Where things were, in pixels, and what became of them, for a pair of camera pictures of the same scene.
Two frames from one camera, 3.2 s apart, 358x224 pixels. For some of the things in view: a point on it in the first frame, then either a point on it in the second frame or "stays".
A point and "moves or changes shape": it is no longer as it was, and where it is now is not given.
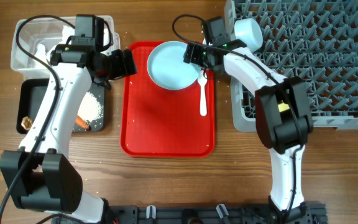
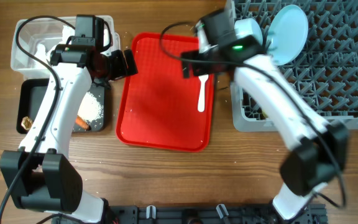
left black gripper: x=122 y=69 stays
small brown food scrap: x=27 y=122 stays
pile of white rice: x=90 y=109 stays
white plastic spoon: x=202 y=76 moves or changes shape
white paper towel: x=67 y=32 stays
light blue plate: x=167 y=69 to x=287 y=34
